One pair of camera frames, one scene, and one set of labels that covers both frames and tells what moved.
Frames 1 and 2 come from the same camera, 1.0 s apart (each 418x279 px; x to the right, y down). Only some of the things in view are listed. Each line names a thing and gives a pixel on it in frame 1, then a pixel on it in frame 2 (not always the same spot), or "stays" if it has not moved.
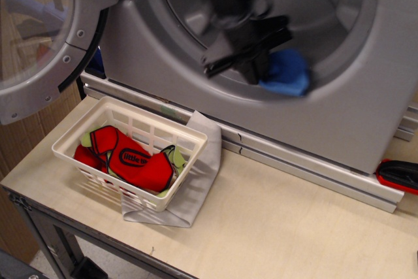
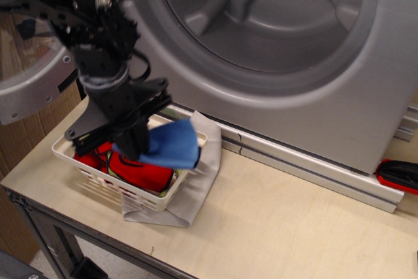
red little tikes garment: (125, 159) stays
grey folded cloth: (195, 189) stays
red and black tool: (401, 175) stays
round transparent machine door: (50, 16) stays
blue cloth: (288, 72) -> (175, 146)
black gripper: (249, 40) -> (117, 106)
